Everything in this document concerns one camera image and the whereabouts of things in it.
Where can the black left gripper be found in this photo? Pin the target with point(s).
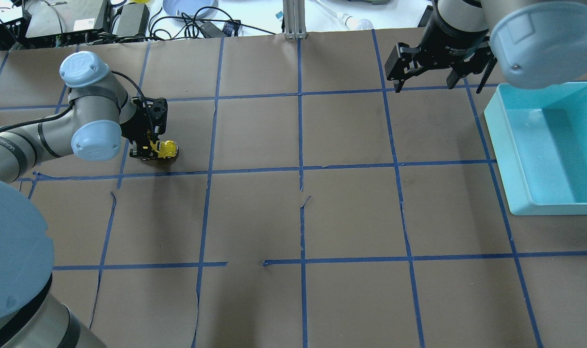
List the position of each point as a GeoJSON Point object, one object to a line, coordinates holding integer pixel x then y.
{"type": "Point", "coordinates": [139, 129]}

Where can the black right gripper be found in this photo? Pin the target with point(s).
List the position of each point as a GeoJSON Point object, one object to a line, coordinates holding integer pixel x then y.
{"type": "Point", "coordinates": [453, 37]}

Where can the yellow beetle toy car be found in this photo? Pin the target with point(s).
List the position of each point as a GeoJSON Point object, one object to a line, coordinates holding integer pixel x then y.
{"type": "Point", "coordinates": [169, 149]}

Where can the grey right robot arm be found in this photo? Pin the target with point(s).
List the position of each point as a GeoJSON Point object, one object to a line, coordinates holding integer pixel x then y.
{"type": "Point", "coordinates": [346, 118]}

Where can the white light bulb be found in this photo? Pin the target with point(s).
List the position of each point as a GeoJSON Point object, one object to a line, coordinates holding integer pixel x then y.
{"type": "Point", "coordinates": [354, 23]}

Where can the black power adapter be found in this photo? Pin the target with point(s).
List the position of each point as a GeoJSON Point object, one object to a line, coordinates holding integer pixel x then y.
{"type": "Point", "coordinates": [132, 20]}

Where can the turquoise plastic bin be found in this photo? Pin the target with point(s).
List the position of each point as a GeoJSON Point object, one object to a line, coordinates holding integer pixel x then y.
{"type": "Point", "coordinates": [539, 137]}

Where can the blue plate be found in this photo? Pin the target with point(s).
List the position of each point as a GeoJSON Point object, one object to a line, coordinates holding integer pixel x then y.
{"type": "Point", "coordinates": [194, 8]}

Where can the black electronics box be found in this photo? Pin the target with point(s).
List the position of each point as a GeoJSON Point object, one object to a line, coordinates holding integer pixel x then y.
{"type": "Point", "coordinates": [68, 19]}

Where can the aluminium profile post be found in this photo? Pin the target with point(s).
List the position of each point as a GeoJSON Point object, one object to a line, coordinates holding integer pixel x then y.
{"type": "Point", "coordinates": [294, 19]}

